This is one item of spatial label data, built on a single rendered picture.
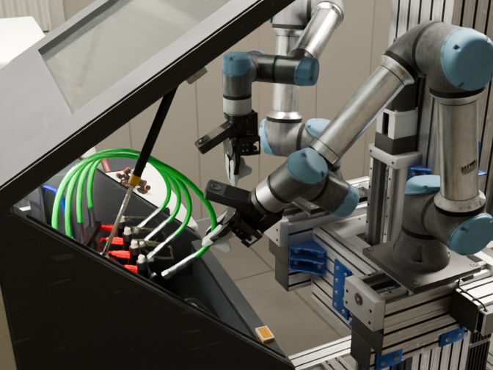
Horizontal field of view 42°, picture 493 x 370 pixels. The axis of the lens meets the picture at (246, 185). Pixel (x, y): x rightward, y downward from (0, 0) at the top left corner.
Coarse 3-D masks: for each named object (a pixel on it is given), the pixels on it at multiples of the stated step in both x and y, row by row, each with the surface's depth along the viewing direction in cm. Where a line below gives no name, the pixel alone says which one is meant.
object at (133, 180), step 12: (168, 96) 113; (168, 108) 114; (156, 120) 115; (156, 132) 115; (144, 144) 116; (144, 156) 116; (144, 168) 118; (132, 180) 118; (120, 216) 120; (108, 240) 122
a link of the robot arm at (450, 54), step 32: (448, 32) 134; (416, 64) 142; (448, 64) 130; (480, 64) 132; (448, 96) 136; (448, 128) 141; (448, 160) 145; (448, 192) 149; (480, 192) 151; (448, 224) 151; (480, 224) 148
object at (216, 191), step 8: (208, 184) 142; (216, 184) 142; (224, 184) 143; (208, 192) 140; (216, 192) 140; (224, 192) 141; (232, 192) 142; (240, 192) 142; (248, 192) 143; (216, 200) 141; (224, 200) 141; (232, 200) 140; (240, 200) 140; (248, 200) 141; (240, 208) 141; (248, 208) 141
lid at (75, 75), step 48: (96, 0) 170; (144, 0) 153; (192, 0) 134; (240, 0) 114; (288, 0) 111; (48, 48) 162; (96, 48) 143; (144, 48) 126; (192, 48) 108; (0, 96) 146; (48, 96) 128; (96, 96) 119; (144, 96) 108; (0, 144) 120; (48, 144) 108; (96, 144) 108; (0, 192) 105
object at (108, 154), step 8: (104, 152) 142; (112, 152) 142; (120, 152) 142; (128, 152) 142; (88, 160) 142; (152, 160) 142; (72, 168) 144; (80, 168) 143; (168, 168) 143; (72, 176) 144; (176, 176) 144; (184, 176) 144; (64, 184) 145; (192, 184) 145; (200, 192) 146; (56, 200) 146; (208, 200) 147; (56, 208) 147; (208, 208) 147; (56, 216) 148; (56, 224) 149; (216, 224) 149; (208, 248) 152
